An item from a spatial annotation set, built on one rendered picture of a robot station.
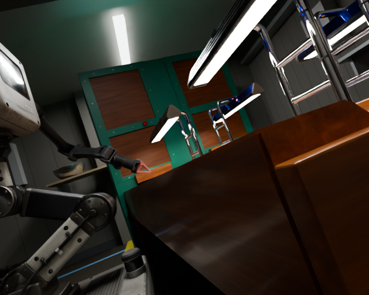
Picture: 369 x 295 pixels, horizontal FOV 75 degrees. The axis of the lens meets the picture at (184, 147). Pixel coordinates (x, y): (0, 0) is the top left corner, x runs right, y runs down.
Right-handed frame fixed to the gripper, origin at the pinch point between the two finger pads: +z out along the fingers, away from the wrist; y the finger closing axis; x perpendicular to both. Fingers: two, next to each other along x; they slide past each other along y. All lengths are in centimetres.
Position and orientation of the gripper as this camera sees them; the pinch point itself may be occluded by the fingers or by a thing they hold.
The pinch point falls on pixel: (149, 171)
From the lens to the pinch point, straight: 134.3
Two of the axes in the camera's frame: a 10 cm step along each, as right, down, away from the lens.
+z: 9.1, 3.8, 1.8
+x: -3.2, 9.1, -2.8
